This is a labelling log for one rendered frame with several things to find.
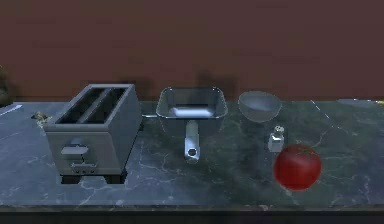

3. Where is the grey metal bowl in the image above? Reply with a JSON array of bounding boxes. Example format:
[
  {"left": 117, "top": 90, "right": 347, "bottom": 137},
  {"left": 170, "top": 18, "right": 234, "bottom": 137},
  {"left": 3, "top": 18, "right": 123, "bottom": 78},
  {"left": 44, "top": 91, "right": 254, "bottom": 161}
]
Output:
[{"left": 237, "top": 90, "right": 283, "bottom": 124}]

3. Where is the square silver metal pan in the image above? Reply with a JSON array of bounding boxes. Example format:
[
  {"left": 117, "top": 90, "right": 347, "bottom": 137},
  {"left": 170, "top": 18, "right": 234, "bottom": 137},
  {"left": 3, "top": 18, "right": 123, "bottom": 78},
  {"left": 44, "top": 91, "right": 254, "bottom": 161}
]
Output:
[{"left": 155, "top": 86, "right": 229, "bottom": 164}]

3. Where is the small brownish lump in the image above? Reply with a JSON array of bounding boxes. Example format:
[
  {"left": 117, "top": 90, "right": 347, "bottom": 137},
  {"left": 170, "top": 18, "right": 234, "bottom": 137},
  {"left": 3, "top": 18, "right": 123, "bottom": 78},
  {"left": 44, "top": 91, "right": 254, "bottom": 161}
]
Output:
[{"left": 31, "top": 111, "right": 53, "bottom": 125}]

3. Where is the dark round object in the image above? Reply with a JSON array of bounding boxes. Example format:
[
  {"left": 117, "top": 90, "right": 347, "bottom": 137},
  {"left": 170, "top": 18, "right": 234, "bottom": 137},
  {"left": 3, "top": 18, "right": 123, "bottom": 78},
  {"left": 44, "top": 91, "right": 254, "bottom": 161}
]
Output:
[{"left": 0, "top": 64, "right": 14, "bottom": 108}]

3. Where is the small silver pepper shaker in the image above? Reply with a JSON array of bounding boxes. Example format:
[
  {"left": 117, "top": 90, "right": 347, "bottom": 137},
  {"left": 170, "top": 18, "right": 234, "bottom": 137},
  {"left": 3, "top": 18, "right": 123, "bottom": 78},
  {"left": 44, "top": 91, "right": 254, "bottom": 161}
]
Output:
[{"left": 267, "top": 125, "right": 286, "bottom": 154}]

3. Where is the red tomato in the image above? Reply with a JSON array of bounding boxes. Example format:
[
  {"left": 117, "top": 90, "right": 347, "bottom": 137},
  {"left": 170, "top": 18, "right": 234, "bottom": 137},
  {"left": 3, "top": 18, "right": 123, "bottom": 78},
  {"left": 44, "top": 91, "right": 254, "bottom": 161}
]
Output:
[{"left": 273, "top": 143, "right": 323, "bottom": 192}]

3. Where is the silver metal toaster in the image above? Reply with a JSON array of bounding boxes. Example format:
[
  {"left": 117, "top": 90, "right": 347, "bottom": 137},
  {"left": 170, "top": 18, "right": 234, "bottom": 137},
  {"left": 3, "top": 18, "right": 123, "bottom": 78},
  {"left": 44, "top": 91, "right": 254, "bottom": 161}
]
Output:
[{"left": 43, "top": 83, "right": 143, "bottom": 185}]

